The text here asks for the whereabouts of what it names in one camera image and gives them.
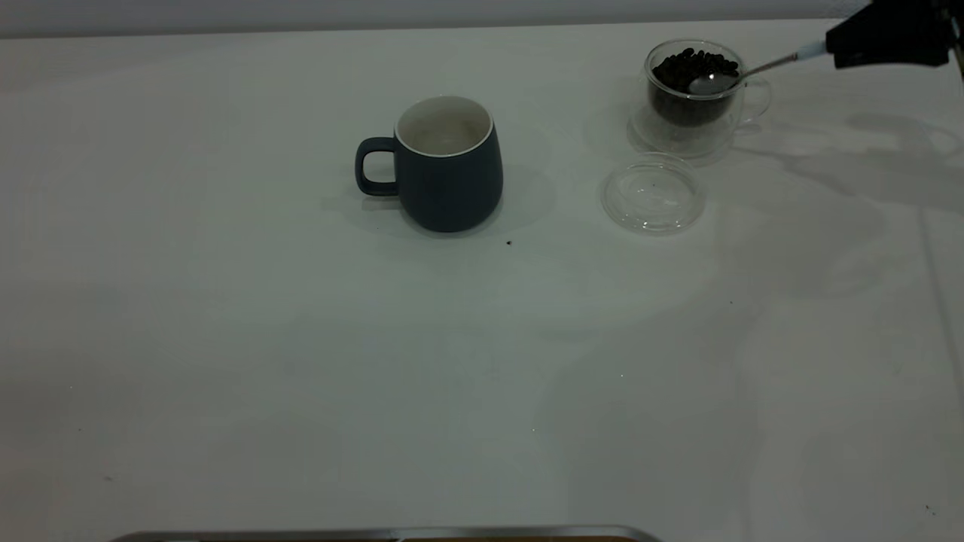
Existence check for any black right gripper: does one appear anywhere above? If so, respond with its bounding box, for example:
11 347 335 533
825 0 964 70

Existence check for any spoon with light blue handle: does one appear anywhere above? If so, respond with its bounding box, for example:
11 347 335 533
688 39 829 96

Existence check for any dark grey ceramic mug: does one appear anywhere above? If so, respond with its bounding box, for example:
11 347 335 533
355 95 504 233

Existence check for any coffee beans heap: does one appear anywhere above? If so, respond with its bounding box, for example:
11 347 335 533
651 48 740 127

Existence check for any clear glass saucer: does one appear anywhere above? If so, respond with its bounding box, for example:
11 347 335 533
601 153 707 235

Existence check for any metal edge strip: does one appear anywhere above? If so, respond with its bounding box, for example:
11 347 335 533
109 525 664 542

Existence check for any clear glass handled cup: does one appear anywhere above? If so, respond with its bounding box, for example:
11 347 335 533
629 39 773 157

